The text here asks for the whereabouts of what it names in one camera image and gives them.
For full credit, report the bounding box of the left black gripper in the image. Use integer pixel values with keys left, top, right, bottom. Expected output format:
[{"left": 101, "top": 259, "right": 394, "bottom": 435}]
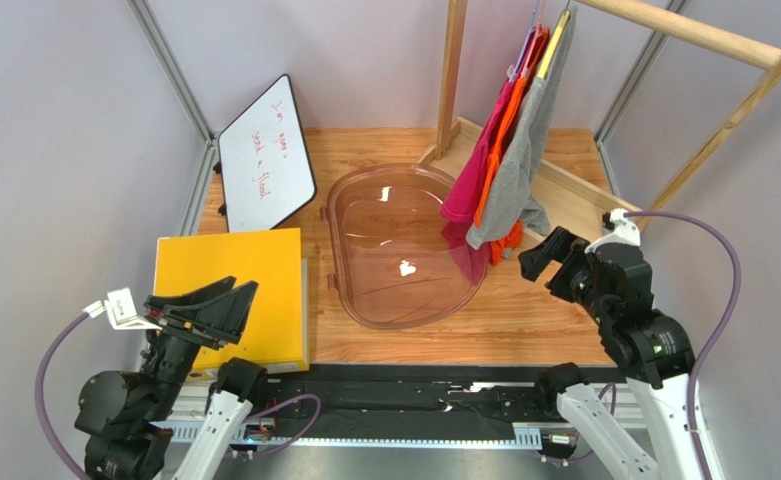
[{"left": 142, "top": 274, "right": 257, "bottom": 419}]

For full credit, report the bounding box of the grey t shirt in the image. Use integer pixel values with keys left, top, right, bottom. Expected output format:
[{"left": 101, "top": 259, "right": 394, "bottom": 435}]
[{"left": 468, "top": 5, "right": 578, "bottom": 260}]

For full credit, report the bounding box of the orange t shirt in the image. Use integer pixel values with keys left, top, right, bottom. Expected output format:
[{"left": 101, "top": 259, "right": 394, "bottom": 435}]
[{"left": 473, "top": 27, "right": 549, "bottom": 227}]

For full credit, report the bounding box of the yellow plastic hanger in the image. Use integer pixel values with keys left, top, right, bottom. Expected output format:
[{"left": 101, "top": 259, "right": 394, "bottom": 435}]
[{"left": 536, "top": 7, "right": 572, "bottom": 79}]

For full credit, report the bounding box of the pink wire hanger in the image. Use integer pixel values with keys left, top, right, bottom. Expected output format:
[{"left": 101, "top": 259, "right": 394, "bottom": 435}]
[{"left": 516, "top": 0, "right": 547, "bottom": 78}]

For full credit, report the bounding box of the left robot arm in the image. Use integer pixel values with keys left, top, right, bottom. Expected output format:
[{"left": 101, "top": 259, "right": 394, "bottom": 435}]
[{"left": 75, "top": 276, "right": 267, "bottom": 479}]

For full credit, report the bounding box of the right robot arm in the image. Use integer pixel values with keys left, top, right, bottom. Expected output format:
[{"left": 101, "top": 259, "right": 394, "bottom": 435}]
[{"left": 518, "top": 227, "right": 718, "bottom": 479}]

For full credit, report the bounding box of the magenta t shirt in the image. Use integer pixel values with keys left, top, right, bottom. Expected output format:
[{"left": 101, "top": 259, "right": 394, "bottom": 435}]
[{"left": 439, "top": 26, "right": 539, "bottom": 286}]

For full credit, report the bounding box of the yellow flat box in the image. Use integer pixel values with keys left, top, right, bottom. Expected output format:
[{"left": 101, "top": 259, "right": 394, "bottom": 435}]
[{"left": 153, "top": 228, "right": 310, "bottom": 381}]

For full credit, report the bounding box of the white dry-erase board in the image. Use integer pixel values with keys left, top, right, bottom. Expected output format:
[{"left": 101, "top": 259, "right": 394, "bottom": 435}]
[{"left": 217, "top": 74, "right": 318, "bottom": 233}]

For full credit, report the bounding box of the clear pink plastic basket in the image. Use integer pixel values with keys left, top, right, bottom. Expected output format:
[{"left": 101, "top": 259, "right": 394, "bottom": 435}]
[{"left": 323, "top": 163, "right": 490, "bottom": 330}]

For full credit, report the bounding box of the wooden clothes rack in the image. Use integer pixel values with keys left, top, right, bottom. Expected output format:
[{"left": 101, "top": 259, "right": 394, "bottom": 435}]
[{"left": 417, "top": 1, "right": 781, "bottom": 230}]

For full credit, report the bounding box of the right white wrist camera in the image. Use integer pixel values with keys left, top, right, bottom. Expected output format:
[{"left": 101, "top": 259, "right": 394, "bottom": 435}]
[{"left": 584, "top": 208, "right": 641, "bottom": 254}]

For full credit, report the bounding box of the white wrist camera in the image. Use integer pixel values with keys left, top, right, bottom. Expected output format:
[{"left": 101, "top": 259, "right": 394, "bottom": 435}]
[
  {"left": 83, "top": 287, "right": 157, "bottom": 331},
  {"left": 584, "top": 208, "right": 641, "bottom": 254}
]

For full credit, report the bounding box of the left aluminium frame post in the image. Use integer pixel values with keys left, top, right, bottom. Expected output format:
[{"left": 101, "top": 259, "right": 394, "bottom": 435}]
[{"left": 126, "top": 0, "right": 218, "bottom": 235}]

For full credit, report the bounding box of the aluminium frame post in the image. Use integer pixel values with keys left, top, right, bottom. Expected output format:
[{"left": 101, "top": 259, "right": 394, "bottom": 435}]
[
  {"left": 126, "top": 0, "right": 218, "bottom": 235},
  {"left": 594, "top": 30, "right": 669, "bottom": 196}
]

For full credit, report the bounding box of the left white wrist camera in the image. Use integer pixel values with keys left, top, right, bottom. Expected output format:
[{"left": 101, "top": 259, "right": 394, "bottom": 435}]
[{"left": 83, "top": 287, "right": 157, "bottom": 331}]

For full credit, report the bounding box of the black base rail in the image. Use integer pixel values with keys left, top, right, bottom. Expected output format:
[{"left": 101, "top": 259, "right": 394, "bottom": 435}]
[{"left": 190, "top": 362, "right": 624, "bottom": 444}]

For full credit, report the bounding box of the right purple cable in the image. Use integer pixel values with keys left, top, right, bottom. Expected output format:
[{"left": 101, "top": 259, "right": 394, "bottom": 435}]
[{"left": 639, "top": 210, "right": 743, "bottom": 480}]

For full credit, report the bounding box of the blue wire hanger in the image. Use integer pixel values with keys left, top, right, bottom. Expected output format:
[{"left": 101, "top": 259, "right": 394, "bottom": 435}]
[{"left": 507, "top": 0, "right": 542, "bottom": 82}]

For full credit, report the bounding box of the right aluminium frame post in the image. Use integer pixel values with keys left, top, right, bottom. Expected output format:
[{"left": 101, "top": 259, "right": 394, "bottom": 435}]
[{"left": 594, "top": 30, "right": 669, "bottom": 196}]

